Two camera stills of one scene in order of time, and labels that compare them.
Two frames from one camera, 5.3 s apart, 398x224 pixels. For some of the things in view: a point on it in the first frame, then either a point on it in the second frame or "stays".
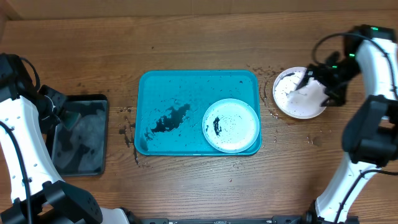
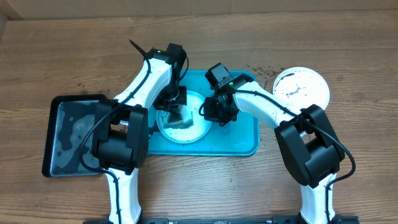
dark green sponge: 70,119 -> 176,121
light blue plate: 231,126 -> 189,135
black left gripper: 55,119 -> 180,101
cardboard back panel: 45,10 stays
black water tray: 83,149 stays
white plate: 304,102 stays
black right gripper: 325,79 -> 219,115
